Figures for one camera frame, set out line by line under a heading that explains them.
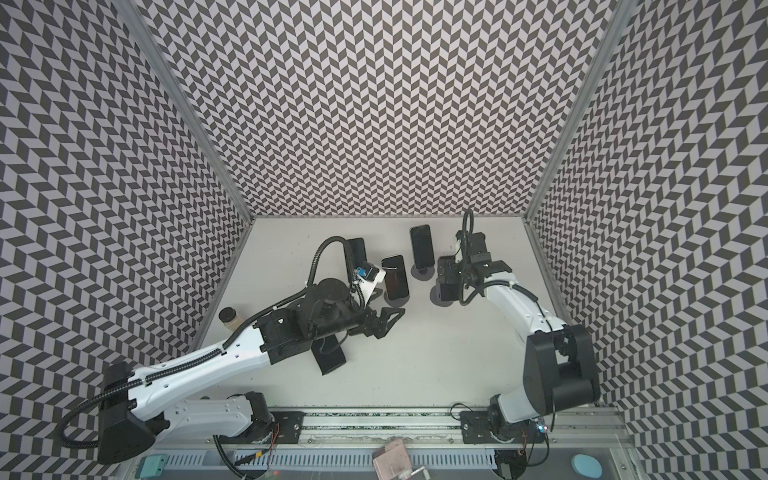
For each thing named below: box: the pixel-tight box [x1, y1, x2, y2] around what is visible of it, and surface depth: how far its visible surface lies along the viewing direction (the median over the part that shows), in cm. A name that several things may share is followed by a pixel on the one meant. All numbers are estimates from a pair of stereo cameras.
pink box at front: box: [372, 438, 413, 480], surface depth 66 cm
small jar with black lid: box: [218, 306, 243, 331], surface depth 83 cm
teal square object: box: [135, 454, 168, 479], surface depth 67 cm
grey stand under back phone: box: [411, 264, 435, 281], surface depth 104 cm
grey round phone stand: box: [430, 283, 454, 307], surface depth 93 cm
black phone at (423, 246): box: [410, 224, 435, 269], surface depth 98 cm
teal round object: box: [571, 454, 603, 479], surface depth 69 cm
